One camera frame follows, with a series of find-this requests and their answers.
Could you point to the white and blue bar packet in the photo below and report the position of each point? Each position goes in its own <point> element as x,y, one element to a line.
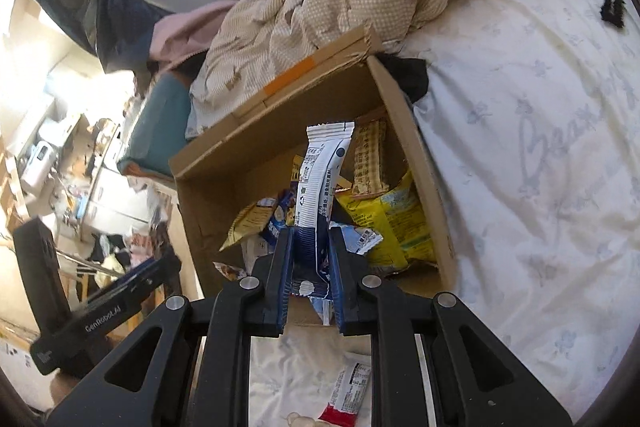
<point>320,177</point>

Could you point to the white appliance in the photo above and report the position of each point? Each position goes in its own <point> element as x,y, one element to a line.
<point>37,162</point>

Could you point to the yellow snack packet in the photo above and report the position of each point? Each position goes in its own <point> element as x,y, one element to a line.
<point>400,222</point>

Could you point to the teal cushion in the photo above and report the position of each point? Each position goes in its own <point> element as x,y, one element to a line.
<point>155,127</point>

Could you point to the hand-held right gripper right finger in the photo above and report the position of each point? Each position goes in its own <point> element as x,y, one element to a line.
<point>336,267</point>

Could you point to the black cloth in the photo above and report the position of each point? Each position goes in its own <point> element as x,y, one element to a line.
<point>407,77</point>

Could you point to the dark curtain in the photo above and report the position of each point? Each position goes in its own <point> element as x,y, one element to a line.
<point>115,17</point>

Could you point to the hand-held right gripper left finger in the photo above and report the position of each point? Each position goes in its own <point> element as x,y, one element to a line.
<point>285,267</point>

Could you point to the heap of mixed snack packets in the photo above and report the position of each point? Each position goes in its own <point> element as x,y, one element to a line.
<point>250,219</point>

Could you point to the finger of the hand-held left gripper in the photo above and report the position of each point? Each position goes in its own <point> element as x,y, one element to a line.
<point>150,274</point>

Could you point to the white drawer cabinet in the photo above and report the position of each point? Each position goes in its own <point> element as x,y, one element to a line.
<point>115,202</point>

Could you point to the pink blanket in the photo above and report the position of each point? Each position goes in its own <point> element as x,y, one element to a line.
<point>185,27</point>

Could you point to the brown cardboard box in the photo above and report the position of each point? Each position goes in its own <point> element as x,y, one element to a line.
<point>240,167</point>

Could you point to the white red-ended bar packet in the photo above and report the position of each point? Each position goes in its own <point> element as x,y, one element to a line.
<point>350,382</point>

